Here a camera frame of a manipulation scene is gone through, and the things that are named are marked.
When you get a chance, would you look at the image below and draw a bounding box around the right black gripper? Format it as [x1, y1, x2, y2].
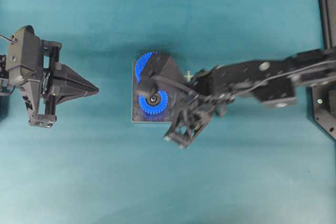
[164, 69, 235, 149]

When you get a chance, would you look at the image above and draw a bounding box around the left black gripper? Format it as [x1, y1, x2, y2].
[27, 40, 99, 128]

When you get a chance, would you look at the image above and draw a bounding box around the small blue gear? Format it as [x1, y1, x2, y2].
[138, 90, 169, 115]

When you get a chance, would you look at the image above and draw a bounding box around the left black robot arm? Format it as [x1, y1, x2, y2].
[1, 40, 99, 128]

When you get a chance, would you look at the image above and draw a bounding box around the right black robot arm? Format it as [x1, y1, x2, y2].
[164, 48, 335, 148]

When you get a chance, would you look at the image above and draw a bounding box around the large blue gear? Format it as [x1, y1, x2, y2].
[135, 51, 159, 82]

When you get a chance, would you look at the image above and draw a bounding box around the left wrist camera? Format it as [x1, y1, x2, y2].
[6, 25, 44, 86]

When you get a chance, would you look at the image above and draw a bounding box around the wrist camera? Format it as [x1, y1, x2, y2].
[136, 52, 187, 98]
[6, 25, 44, 86]

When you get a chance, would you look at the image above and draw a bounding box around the metal base plate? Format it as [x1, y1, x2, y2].
[131, 60, 172, 123]

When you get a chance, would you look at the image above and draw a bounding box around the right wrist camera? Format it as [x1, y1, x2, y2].
[136, 52, 187, 98]

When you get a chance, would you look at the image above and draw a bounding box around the right robot base frame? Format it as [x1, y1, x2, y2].
[306, 0, 336, 140]

